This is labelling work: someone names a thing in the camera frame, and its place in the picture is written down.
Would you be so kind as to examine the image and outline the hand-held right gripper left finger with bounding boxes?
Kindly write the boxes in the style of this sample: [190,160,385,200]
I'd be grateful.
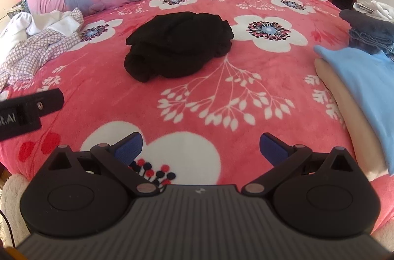
[46,131,161,197]

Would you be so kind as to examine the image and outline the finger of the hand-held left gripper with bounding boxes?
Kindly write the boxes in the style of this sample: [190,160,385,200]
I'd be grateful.
[18,89,65,118]

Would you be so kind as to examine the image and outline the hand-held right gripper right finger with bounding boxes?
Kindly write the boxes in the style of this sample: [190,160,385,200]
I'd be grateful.
[242,132,358,197]

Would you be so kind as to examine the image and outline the black printed t-shirt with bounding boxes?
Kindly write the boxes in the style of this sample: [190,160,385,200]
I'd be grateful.
[124,12,234,83]

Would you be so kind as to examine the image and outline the pile of white patterned clothes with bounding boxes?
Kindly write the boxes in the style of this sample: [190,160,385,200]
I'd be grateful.
[0,8,84,90]

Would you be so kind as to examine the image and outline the dark grey folded clothes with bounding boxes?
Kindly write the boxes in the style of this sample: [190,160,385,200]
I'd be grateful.
[348,26,394,56]

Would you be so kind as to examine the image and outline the pink floral blanket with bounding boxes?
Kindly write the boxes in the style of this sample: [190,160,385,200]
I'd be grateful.
[0,0,394,230]

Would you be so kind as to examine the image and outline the person's cream fleece robe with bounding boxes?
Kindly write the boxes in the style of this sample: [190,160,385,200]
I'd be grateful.
[0,175,31,248]

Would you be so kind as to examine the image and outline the white shirt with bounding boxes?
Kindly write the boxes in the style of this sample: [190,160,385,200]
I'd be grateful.
[0,9,83,64]

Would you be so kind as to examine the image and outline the beige folded garment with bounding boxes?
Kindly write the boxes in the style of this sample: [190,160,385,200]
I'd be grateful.
[314,59,391,182]

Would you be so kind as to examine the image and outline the grey patterned cloth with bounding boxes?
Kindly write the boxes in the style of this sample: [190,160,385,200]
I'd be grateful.
[6,0,31,15]

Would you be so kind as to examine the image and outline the light blue folded garment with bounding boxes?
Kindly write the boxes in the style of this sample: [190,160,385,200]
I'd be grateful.
[314,45,394,176]

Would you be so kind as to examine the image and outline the dark grey folded garment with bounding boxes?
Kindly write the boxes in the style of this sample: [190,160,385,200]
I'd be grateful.
[339,8,394,31]

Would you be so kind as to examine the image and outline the white crumpled cloth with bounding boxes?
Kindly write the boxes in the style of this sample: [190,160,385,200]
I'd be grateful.
[352,0,394,21]

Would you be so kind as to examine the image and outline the black cable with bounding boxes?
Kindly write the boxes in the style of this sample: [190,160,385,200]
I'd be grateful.
[0,211,16,248]

